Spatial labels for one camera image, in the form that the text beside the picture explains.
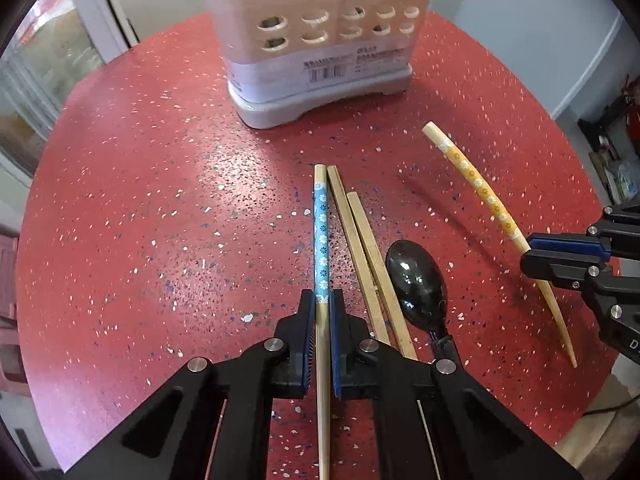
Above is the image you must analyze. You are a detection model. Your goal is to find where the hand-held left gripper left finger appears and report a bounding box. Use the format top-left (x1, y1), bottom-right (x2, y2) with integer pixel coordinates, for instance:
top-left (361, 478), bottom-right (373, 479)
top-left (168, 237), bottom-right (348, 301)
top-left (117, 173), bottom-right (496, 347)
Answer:
top-left (65, 287), bottom-right (318, 480)

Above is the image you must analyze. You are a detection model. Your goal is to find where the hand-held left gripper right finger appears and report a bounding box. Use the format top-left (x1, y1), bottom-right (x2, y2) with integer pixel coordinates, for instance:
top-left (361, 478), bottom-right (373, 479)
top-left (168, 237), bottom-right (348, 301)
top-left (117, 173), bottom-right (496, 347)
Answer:
top-left (329, 287), bottom-right (583, 480)

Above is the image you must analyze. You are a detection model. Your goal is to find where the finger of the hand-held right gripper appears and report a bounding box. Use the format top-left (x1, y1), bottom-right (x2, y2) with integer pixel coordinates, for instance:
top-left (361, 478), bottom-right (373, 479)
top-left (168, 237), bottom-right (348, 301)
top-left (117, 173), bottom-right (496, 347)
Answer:
top-left (520, 250), bottom-right (632, 322)
top-left (528, 204), bottom-right (640, 261)

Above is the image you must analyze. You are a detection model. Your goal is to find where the plain wooden chopstick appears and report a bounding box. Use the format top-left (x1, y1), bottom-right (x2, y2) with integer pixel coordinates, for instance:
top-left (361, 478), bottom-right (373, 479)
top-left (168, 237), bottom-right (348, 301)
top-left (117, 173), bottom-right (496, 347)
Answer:
top-left (326, 165), bottom-right (392, 346)
top-left (346, 191), bottom-right (419, 361)

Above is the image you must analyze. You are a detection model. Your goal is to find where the yellow flowered wooden chopstick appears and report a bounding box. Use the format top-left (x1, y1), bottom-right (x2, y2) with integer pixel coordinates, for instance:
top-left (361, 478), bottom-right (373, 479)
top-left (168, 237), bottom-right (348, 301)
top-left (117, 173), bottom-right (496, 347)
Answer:
top-left (421, 121), bottom-right (578, 370)

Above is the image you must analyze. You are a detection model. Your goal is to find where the dark translucent plastic spoon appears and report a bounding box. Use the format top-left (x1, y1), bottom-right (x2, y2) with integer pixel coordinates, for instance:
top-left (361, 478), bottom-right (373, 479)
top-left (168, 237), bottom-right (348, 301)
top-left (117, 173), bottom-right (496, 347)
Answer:
top-left (385, 239), bottom-right (463, 363)

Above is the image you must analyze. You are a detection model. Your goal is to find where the blue flowered wooden chopstick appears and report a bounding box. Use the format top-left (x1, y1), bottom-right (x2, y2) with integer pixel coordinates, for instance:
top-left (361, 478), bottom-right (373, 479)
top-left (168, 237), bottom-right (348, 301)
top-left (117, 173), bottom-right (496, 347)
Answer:
top-left (313, 163), bottom-right (332, 480)

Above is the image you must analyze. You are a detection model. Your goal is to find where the floor clutter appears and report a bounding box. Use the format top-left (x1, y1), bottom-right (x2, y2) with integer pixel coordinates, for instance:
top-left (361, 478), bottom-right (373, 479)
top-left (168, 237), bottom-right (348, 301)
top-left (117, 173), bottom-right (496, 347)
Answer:
top-left (577, 74), bottom-right (640, 202)

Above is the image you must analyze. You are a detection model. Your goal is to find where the pink plastic stool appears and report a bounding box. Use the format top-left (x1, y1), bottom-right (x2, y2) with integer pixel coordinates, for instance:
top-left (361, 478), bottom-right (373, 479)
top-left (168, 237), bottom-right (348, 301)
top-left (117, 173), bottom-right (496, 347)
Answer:
top-left (0, 232), bottom-right (26, 396)

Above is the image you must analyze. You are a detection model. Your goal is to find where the sliding glass door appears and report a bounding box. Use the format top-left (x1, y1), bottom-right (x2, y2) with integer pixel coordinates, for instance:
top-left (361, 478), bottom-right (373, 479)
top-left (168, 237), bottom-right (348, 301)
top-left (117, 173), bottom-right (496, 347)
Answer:
top-left (0, 0), bottom-right (137, 173)

